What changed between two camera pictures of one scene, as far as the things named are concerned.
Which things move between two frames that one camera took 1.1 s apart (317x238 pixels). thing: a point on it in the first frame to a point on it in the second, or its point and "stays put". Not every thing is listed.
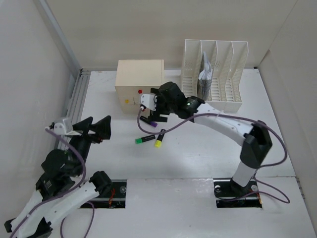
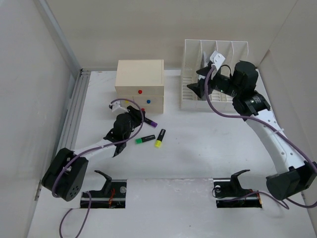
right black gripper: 151,117 to 198,88
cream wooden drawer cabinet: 135,78 stays put
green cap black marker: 140,140 stays put
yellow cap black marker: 158,143 stays put
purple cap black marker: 154,124 stays put
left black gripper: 102,128 to 136,113
